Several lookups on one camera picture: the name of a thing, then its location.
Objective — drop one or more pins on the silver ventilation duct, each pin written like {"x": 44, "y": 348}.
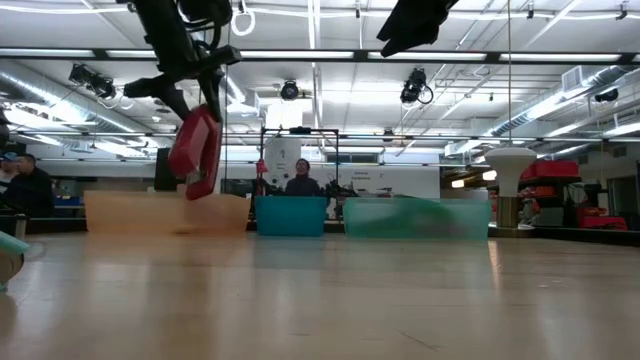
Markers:
{"x": 600, "y": 77}

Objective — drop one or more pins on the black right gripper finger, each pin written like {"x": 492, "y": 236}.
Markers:
{"x": 397, "y": 47}
{"x": 420, "y": 17}

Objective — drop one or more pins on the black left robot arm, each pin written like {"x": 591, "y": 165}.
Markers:
{"x": 170, "y": 30}

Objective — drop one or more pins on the teal translucent plastic bin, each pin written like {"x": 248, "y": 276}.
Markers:
{"x": 365, "y": 220}

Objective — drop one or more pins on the red storage crate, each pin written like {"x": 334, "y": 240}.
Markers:
{"x": 602, "y": 222}
{"x": 550, "y": 170}

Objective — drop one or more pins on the black ceiling spotlight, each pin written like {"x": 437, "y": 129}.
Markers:
{"x": 412, "y": 87}
{"x": 92, "y": 81}
{"x": 606, "y": 95}
{"x": 289, "y": 91}

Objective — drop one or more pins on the person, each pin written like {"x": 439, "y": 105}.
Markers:
{"x": 32, "y": 192}
{"x": 7, "y": 167}
{"x": 302, "y": 185}

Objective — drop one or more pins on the orange translucent plastic bin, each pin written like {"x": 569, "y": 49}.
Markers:
{"x": 125, "y": 215}

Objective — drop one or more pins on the blue plastic bin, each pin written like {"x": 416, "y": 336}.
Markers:
{"x": 290, "y": 217}

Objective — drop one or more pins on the red stapler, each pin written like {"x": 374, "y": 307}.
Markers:
{"x": 197, "y": 150}

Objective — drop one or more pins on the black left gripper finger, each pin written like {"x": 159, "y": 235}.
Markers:
{"x": 214, "y": 97}
{"x": 177, "y": 102}

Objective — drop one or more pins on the white dome silver lamp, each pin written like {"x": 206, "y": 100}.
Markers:
{"x": 510, "y": 165}

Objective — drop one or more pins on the black speaker box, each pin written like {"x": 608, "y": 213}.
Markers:
{"x": 161, "y": 170}

